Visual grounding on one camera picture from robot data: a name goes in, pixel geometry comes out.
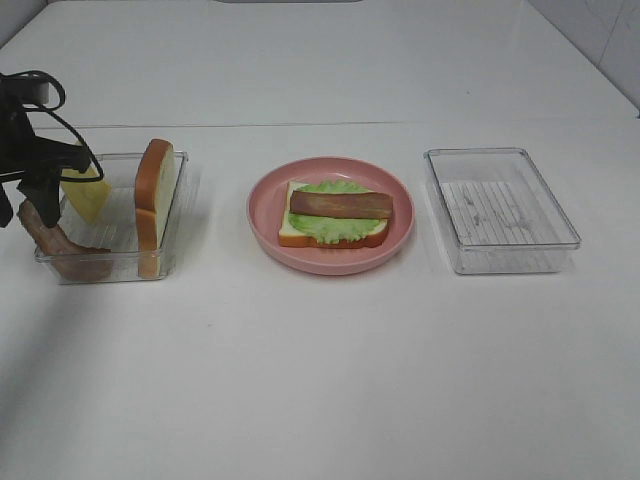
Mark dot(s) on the yellow cheese slice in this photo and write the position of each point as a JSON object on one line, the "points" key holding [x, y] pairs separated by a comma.
{"points": [[87, 198]]}

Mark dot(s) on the clear left plastic container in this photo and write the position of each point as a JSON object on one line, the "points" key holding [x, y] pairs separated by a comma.
{"points": [[114, 232]]}

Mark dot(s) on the bread slice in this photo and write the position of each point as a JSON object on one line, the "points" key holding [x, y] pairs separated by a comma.
{"points": [[153, 195], [334, 215]]}

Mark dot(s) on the clear plastic container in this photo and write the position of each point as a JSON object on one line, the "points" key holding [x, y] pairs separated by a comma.
{"points": [[496, 213], [114, 232]]}

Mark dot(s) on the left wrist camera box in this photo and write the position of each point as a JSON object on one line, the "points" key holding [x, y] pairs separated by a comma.
{"points": [[31, 90]]}

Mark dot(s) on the green lettuce leaf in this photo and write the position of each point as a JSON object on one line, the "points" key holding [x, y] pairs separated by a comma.
{"points": [[327, 231]]}

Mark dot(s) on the clear right plastic container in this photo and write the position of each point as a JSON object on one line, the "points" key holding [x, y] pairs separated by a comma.
{"points": [[496, 213]]}

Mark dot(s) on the bacon strip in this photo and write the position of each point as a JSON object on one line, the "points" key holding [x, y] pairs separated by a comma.
{"points": [[54, 242], [367, 205]]}

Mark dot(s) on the pink round plate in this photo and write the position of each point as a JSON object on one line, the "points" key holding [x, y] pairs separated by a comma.
{"points": [[266, 205]]}

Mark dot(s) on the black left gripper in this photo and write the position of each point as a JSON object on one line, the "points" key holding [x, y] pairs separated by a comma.
{"points": [[24, 153]]}

